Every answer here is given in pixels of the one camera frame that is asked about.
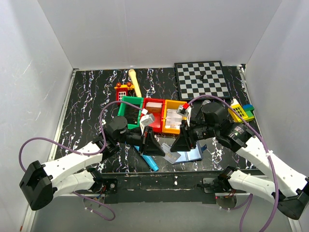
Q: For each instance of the cream toy microphone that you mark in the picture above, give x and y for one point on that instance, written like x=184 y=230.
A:
x=133 y=77

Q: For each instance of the black toy microphone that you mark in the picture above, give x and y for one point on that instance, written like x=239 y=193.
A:
x=206 y=102

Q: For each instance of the black cards in green bin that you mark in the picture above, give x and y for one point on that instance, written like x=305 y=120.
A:
x=131 y=114

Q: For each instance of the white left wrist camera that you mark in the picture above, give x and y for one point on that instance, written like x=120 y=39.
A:
x=146 y=119

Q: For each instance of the black grey chessboard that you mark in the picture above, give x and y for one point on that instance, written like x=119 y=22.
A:
x=189 y=83

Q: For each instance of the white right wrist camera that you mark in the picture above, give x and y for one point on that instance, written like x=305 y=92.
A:
x=185 y=111

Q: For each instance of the red plastic bin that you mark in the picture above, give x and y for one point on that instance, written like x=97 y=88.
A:
x=157 y=125

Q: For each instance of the green plastic bin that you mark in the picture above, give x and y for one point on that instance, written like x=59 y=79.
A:
x=136 y=101

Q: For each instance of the yellow green toy brick house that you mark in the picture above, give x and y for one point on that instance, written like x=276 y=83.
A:
x=245 y=111

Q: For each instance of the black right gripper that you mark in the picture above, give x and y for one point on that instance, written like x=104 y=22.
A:
x=185 y=137

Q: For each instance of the cards in red bin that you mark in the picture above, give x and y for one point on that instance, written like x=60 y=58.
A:
x=154 y=107

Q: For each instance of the yellow plastic bin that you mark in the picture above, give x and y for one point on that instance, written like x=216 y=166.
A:
x=171 y=104

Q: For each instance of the light blue toy microphone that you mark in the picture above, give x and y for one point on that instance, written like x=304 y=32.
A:
x=149 y=160

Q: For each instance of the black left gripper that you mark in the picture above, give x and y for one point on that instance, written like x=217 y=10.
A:
x=146 y=140

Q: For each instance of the white VIP credit card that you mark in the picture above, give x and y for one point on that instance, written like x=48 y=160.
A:
x=170 y=157

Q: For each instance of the navy blue card holder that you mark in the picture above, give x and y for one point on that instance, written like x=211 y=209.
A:
x=192 y=155

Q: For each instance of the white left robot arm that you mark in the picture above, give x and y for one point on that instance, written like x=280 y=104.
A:
x=44 y=181

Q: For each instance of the red toy brick house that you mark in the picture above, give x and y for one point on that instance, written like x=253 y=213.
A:
x=122 y=90

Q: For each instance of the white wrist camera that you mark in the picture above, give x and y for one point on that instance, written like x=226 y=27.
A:
x=146 y=119
x=185 y=111

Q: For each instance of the white cards in yellow bin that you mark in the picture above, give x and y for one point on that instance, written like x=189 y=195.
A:
x=173 y=120

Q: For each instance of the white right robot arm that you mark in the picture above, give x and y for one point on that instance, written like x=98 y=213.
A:
x=290 y=186

